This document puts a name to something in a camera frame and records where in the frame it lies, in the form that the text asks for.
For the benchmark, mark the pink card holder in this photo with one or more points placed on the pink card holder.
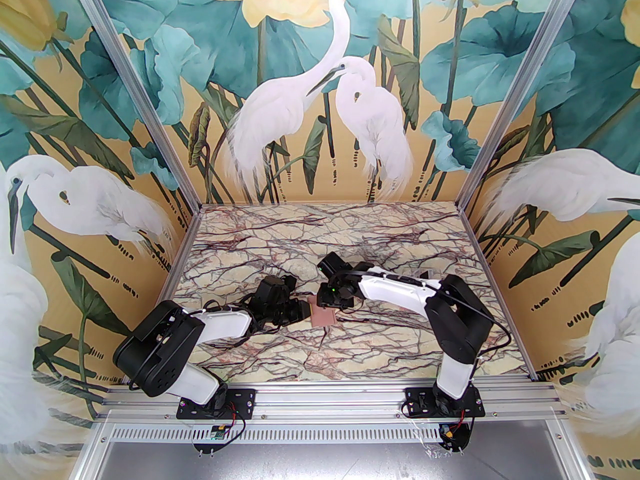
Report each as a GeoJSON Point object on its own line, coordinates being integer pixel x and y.
{"type": "Point", "coordinates": [325, 315]}

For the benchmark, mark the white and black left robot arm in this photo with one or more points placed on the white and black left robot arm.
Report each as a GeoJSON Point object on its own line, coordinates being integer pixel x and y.
{"type": "Point", "coordinates": [160, 353]}

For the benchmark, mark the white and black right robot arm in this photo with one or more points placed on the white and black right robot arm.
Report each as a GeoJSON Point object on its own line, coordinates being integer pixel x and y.
{"type": "Point", "coordinates": [455, 328]}

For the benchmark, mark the clear acrylic card stand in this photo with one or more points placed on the clear acrylic card stand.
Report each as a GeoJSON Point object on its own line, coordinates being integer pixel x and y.
{"type": "Point", "coordinates": [424, 274]}

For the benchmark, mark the perforated metal strip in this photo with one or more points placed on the perforated metal strip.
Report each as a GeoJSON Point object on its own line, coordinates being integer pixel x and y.
{"type": "Point", "coordinates": [325, 433]}

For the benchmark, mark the small green circuit board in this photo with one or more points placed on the small green circuit board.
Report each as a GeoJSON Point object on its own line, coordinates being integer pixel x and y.
{"type": "Point", "coordinates": [218, 432]}

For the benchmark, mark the grey metal sheet panel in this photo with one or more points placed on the grey metal sheet panel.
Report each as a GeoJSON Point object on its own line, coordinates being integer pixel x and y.
{"type": "Point", "coordinates": [325, 463]}

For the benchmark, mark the aluminium frame rail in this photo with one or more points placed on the aluminium frame rail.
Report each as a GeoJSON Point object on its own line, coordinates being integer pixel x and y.
{"type": "Point", "coordinates": [325, 398]}

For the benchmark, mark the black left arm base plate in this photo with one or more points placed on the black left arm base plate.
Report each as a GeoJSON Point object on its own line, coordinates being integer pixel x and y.
{"type": "Point", "coordinates": [245, 400]}

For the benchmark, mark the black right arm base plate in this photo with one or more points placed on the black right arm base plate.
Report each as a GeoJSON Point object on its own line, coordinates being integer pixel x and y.
{"type": "Point", "coordinates": [417, 403]}

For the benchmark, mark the black bracket under circuit board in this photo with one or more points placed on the black bracket under circuit board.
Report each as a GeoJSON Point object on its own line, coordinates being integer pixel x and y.
{"type": "Point", "coordinates": [205, 447]}

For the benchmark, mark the black bracket with yellow connector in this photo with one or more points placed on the black bracket with yellow connector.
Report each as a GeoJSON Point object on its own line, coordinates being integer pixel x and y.
{"type": "Point", "coordinates": [452, 440]}

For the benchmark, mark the aluminium frame post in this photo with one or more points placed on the aluminium frame post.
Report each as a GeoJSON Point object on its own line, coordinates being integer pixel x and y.
{"type": "Point", "coordinates": [520, 83]}
{"type": "Point", "coordinates": [136, 83]}

